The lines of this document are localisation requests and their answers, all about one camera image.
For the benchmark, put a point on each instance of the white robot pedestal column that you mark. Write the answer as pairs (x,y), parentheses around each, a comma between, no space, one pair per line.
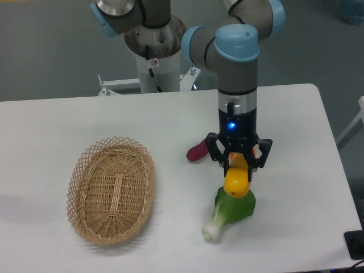
(157,51)

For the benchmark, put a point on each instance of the blue water jug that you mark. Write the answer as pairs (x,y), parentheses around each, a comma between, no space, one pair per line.
(351,11)

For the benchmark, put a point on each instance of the green bok choy toy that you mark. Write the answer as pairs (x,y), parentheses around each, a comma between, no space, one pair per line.
(227,210)

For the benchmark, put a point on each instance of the white metal base frame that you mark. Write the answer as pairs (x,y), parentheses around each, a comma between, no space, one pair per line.
(148,84)

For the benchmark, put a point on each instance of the oval woven wicker basket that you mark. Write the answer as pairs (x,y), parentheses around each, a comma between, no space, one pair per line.
(111,191)

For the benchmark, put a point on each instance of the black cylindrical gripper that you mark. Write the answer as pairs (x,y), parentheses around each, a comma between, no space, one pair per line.
(239,126)

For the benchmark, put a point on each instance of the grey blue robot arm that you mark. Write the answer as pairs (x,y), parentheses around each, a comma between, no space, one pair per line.
(229,50)

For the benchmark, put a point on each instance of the black device at table edge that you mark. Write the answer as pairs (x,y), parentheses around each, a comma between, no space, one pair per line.
(354,243)

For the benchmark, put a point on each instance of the white frame at right edge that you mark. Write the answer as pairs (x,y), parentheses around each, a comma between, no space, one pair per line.
(352,128)

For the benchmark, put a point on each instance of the purple sweet potato toy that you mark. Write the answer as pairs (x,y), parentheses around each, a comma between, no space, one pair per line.
(197,152)

